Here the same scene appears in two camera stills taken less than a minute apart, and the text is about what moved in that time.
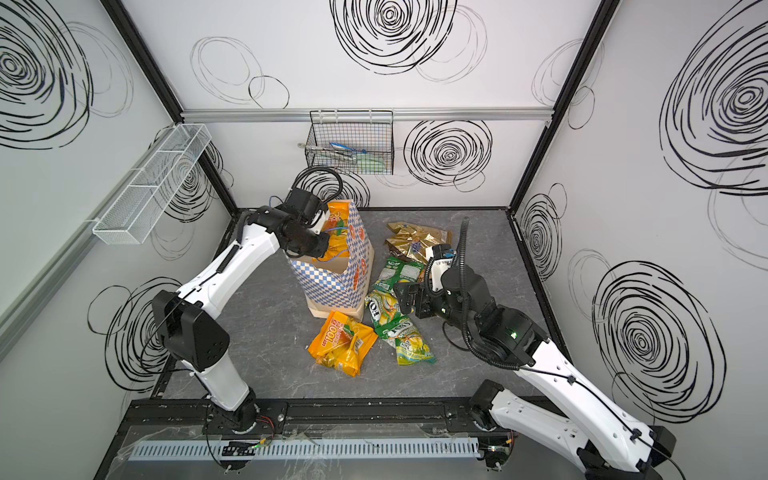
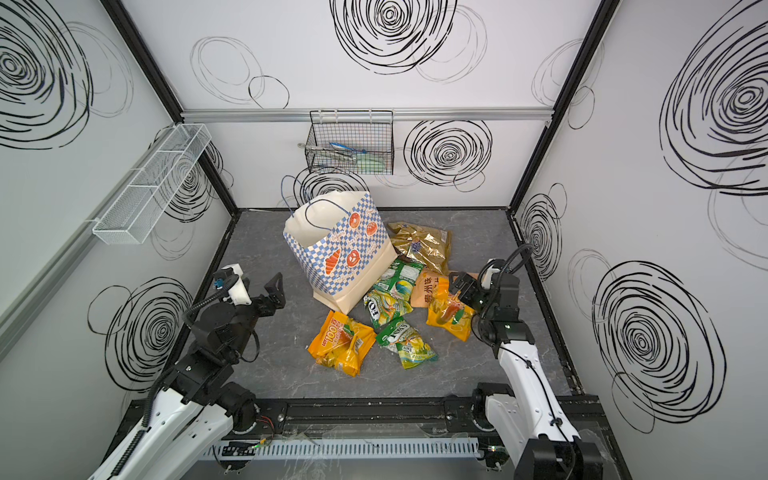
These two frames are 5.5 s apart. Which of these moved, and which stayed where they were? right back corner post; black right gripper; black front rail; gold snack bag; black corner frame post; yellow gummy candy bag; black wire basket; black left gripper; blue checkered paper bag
Moved: blue checkered paper bag; black right gripper; black left gripper
Stayed: black corner frame post; yellow gummy candy bag; gold snack bag; right back corner post; black front rail; black wire basket
